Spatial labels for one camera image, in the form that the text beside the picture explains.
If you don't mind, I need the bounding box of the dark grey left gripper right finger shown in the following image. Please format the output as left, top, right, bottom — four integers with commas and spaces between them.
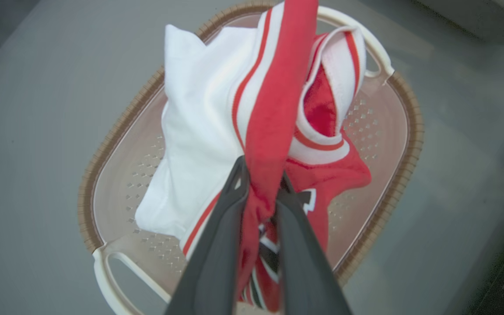
275, 171, 352, 315

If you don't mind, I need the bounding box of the red white basketball jersey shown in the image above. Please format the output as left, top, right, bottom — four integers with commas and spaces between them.
135, 0, 372, 313

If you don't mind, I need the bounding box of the beige plastic laundry basket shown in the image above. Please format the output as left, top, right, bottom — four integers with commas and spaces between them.
77, 0, 424, 315

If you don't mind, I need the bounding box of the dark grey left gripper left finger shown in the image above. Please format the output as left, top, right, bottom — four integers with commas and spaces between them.
164, 156, 250, 315

